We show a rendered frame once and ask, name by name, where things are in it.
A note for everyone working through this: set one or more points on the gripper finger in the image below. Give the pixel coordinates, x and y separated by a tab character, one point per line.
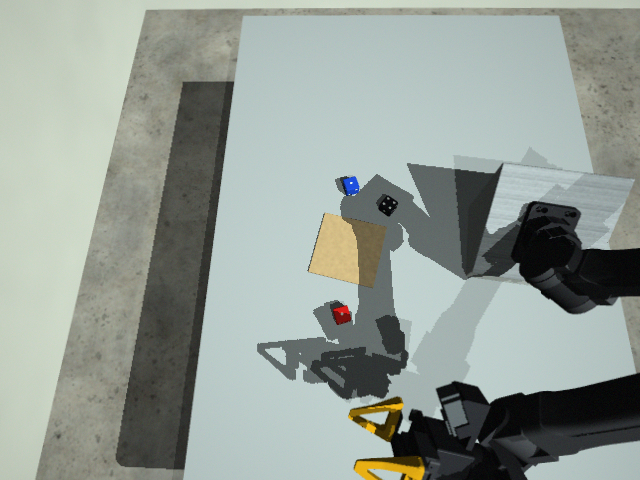
384	431
411	467

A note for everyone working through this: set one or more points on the red die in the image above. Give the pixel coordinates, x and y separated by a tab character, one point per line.
342	315

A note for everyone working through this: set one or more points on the blue die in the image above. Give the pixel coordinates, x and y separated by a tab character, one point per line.
350	186

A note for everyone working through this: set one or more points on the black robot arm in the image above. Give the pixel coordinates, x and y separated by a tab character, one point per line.
552	423

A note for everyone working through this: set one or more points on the black die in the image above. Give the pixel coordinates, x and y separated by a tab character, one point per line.
388	205

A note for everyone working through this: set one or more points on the tan flat mat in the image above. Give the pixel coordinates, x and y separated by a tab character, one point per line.
348	250

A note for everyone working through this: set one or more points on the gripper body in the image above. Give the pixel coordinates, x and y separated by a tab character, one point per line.
416	443

